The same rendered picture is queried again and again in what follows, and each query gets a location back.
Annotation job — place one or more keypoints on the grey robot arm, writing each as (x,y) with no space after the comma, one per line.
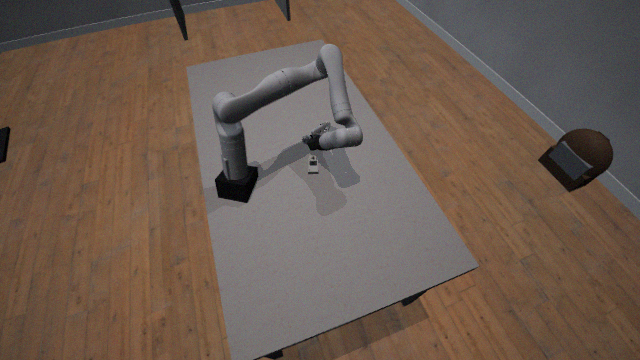
(231,109)

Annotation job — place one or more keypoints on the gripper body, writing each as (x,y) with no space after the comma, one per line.
(320,133)

